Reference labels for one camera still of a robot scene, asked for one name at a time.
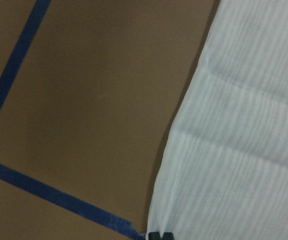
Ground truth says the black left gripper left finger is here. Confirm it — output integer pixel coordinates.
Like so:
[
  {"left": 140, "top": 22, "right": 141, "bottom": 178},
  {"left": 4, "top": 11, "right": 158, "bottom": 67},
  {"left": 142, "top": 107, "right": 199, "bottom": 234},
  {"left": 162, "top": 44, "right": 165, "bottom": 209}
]
[{"left": 148, "top": 232, "right": 161, "bottom": 240}]

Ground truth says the light blue button-up shirt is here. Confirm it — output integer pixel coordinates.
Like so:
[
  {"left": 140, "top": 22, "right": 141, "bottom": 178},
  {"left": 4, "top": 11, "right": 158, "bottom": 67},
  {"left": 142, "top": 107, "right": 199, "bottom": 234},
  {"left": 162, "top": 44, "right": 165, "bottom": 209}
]
[{"left": 147, "top": 0, "right": 288, "bottom": 240}]

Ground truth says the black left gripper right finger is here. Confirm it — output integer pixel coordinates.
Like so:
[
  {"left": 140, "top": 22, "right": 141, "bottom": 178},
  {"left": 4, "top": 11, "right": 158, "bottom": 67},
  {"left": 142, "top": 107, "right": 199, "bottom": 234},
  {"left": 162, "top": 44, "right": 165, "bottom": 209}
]
[{"left": 161, "top": 232, "right": 174, "bottom": 240}]

